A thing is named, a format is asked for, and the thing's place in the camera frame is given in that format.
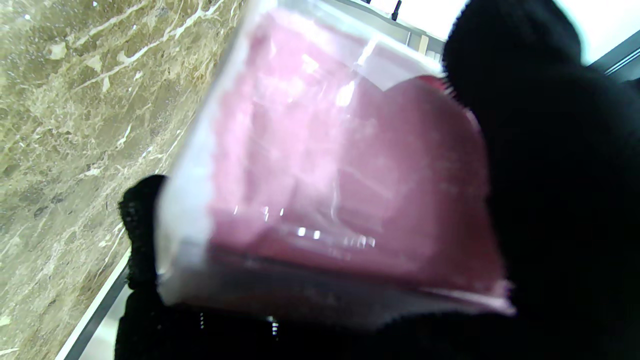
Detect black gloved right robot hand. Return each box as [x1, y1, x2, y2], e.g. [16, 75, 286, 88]
[114, 0, 640, 360]

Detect clear bottle with pink seasoning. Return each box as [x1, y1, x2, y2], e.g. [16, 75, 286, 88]
[154, 0, 516, 331]

